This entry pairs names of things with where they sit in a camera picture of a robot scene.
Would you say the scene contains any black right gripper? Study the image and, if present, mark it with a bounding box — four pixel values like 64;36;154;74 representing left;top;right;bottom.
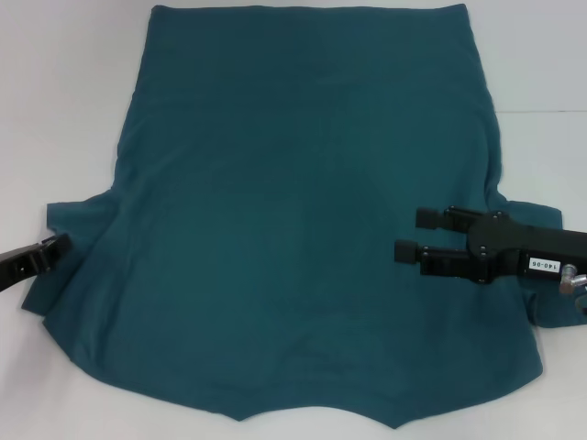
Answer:
393;205;587;283

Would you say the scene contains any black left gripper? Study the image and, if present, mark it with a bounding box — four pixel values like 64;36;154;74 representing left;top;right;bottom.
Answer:
0;232;72;292

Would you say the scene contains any teal blue shirt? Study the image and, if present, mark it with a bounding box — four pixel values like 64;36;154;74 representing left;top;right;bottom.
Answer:
20;3;587;417

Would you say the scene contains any right arm cable with plug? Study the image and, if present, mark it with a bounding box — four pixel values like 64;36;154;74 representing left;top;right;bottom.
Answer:
558;262;587;316

